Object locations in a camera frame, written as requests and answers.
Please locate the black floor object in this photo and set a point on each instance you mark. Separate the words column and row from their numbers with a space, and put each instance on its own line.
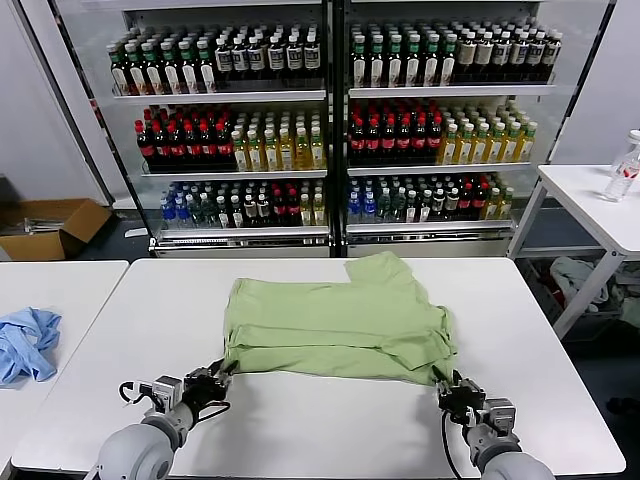
column 625, row 406

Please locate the dark bottle blue-white label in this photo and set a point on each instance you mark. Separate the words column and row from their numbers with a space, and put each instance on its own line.
column 311, row 59
column 293, row 59
column 274, row 59
column 500, row 52
column 239, row 60
column 223, row 60
column 536, row 52
column 552, row 52
column 255, row 60
column 519, row 52

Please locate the small dark white-label bottle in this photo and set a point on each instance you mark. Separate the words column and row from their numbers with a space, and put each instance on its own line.
column 424, row 207
column 410, row 207
column 221, row 212
column 236, row 212

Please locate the pale green cloth pile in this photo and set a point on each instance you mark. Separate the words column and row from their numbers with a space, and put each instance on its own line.
column 629, row 292

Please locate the small blue drink bottle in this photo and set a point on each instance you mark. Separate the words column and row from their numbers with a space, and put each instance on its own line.
column 181, row 212
column 353, row 207
column 369, row 207
column 166, row 212

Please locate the clear plastic water bottle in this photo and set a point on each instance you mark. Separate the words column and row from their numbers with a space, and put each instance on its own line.
column 621, row 175

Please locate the green-cap white-label bottle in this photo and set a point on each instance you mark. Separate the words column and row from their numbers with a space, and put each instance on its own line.
column 188, row 75
column 448, row 67
column 430, row 67
column 394, row 67
column 135, row 75
column 152, row 75
column 358, row 67
column 206, row 75
column 376, row 67
column 412, row 67
column 118, row 75
column 170, row 75

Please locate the metal parts bundle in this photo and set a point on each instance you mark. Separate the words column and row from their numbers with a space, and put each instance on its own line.
column 44, row 225

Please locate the small dark brown-label bottle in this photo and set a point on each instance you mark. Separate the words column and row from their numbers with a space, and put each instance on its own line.
column 249, row 212
column 438, row 205
column 263, row 212
column 451, row 205

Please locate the dark bottle beige label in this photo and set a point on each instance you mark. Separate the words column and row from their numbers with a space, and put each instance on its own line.
column 482, row 52
column 465, row 52

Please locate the light blue crumpled cloth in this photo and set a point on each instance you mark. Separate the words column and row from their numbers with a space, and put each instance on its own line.
column 29, row 345

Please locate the white crumpled cloth pile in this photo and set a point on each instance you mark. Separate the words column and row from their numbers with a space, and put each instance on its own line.
column 574, row 280

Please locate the small red-cap cola bottle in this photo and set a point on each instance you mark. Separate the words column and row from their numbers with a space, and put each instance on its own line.
column 277, row 212
column 466, row 202
column 291, row 212
column 480, row 202

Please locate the white flat floor object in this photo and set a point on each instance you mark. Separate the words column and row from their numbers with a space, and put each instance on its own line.
column 135, row 232

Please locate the small clear green bottle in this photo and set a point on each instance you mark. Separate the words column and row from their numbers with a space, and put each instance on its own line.
column 208, row 212
column 383, row 207
column 195, row 212
column 397, row 207

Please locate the open cardboard box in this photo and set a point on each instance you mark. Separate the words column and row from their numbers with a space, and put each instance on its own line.
column 35, row 247

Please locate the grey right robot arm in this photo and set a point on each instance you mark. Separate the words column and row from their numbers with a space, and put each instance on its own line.
column 505, row 460

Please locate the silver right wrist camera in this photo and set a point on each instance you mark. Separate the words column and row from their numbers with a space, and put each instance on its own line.
column 500, row 416

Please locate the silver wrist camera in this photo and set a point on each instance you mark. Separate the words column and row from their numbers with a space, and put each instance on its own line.
column 500, row 416
column 166, row 391

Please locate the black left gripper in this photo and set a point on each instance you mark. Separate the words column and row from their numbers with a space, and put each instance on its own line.
column 205, row 387

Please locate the black laundry basket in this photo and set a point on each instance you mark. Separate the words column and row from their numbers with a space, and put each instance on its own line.
column 536, row 290

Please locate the green t-shirt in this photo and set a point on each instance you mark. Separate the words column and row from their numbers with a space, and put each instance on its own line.
column 325, row 320

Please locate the white side table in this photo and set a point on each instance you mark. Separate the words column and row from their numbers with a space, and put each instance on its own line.
column 580, row 185

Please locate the drinks display cabinet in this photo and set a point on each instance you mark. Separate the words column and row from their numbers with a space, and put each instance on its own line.
column 450, row 91
column 220, row 96

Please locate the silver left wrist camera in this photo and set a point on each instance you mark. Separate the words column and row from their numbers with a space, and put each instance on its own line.
column 166, row 391

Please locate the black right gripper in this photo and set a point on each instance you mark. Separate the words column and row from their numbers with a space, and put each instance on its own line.
column 462, row 397

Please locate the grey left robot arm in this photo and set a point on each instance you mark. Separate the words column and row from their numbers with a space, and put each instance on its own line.
column 135, row 450

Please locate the small yellow juice bottle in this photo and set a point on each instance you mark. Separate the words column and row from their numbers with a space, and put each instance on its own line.
column 505, row 205
column 493, row 205
column 304, row 212
column 318, row 212

